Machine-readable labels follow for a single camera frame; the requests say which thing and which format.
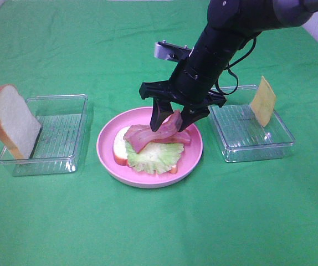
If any clear left plastic tray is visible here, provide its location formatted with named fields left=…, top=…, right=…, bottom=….
left=0, top=94, right=88, bottom=176

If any clear right plastic tray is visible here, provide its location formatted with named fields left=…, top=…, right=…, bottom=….
left=209, top=85, right=295, bottom=163

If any standing bread slice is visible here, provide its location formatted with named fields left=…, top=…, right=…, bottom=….
left=0, top=84, right=42, bottom=160

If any pink round plate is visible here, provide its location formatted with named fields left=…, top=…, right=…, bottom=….
left=96, top=106, right=203, bottom=188

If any clear plastic tray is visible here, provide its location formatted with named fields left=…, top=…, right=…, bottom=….
left=209, top=85, right=295, bottom=163
left=0, top=94, right=88, bottom=176

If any yellow cheese slice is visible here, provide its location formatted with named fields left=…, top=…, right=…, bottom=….
left=250, top=76, right=277, bottom=127

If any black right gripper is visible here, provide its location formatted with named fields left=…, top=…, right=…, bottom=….
left=139, top=59, right=227, bottom=132

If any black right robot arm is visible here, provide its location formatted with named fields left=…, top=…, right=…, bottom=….
left=139, top=0, right=318, bottom=131

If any green tablecloth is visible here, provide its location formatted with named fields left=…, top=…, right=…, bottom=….
left=0, top=1, right=318, bottom=265

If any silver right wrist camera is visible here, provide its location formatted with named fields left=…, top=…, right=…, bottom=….
left=153, top=40, right=192, bottom=62

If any white bread slice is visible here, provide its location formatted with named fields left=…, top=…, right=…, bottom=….
left=112, top=126, right=178, bottom=175

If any green lettuce leaf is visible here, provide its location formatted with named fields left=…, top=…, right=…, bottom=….
left=125, top=141, right=184, bottom=175

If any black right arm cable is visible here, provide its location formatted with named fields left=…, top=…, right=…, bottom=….
left=211, top=35, right=258, bottom=95

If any red bacon strip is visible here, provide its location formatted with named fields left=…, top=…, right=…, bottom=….
left=121, top=124, right=191, bottom=144
left=124, top=110, right=182, bottom=153

